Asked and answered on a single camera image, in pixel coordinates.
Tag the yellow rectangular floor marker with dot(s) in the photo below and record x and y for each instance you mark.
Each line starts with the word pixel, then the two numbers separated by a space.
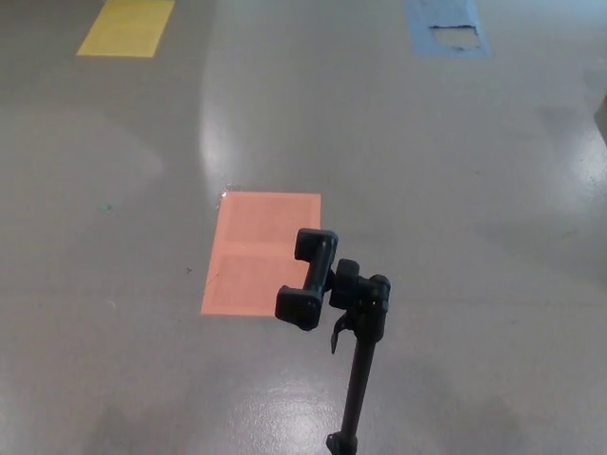
pixel 127 26

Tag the black phone stand with clamp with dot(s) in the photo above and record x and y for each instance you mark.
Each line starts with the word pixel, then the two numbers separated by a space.
pixel 362 360

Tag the torn blue floor marker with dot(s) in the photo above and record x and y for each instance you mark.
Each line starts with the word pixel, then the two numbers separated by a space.
pixel 422 28

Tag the orange rectangular floor marker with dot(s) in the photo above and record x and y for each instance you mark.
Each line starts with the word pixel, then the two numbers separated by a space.
pixel 256 237

